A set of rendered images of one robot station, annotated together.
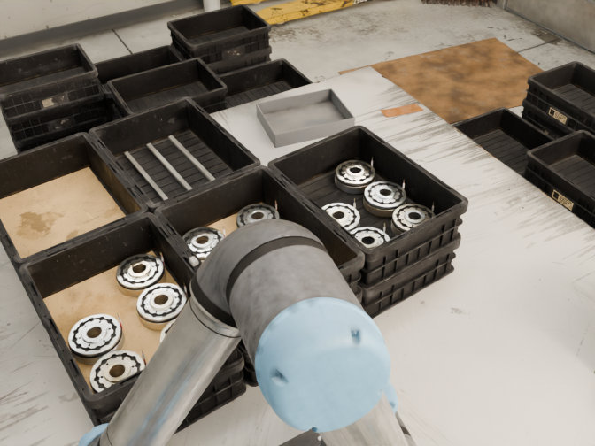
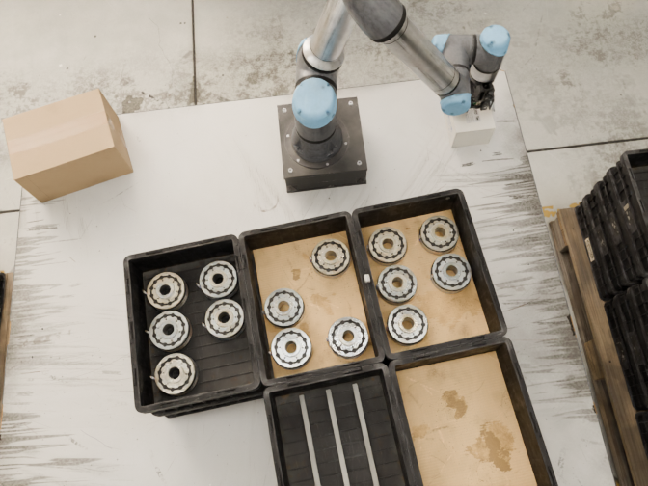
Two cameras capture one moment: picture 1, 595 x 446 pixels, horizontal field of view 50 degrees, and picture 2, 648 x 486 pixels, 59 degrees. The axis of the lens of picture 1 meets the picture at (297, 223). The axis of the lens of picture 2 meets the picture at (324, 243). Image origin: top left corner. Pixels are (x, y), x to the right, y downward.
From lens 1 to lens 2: 144 cm
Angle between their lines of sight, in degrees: 67
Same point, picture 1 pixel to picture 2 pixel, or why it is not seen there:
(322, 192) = (215, 372)
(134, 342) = (423, 266)
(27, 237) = (502, 427)
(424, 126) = not seen: outside the picture
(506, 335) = (161, 216)
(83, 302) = (456, 320)
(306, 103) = not seen: outside the picture
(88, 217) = (442, 434)
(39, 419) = (495, 277)
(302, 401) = not seen: outside the picture
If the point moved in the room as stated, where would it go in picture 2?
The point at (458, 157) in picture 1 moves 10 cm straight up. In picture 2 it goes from (34, 428) to (13, 426)
